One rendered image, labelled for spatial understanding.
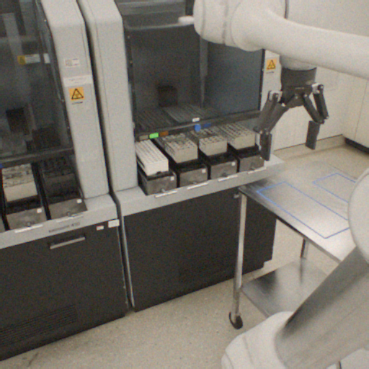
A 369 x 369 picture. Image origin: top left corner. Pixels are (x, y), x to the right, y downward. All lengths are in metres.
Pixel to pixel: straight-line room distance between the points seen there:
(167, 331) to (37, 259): 0.76
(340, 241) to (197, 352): 0.96
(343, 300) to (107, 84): 1.20
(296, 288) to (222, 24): 1.41
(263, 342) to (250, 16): 0.60
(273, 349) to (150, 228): 1.07
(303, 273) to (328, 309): 1.43
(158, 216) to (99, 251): 0.30
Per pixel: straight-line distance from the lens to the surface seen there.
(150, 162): 1.66
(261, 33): 0.72
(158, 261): 1.91
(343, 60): 0.66
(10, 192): 1.62
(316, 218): 1.43
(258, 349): 0.83
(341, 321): 0.59
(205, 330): 2.08
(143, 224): 1.74
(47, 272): 1.77
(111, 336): 2.10
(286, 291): 1.91
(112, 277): 1.87
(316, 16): 0.86
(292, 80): 0.90
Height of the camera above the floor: 1.62
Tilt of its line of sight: 30 degrees down
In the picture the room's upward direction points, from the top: 2 degrees counter-clockwise
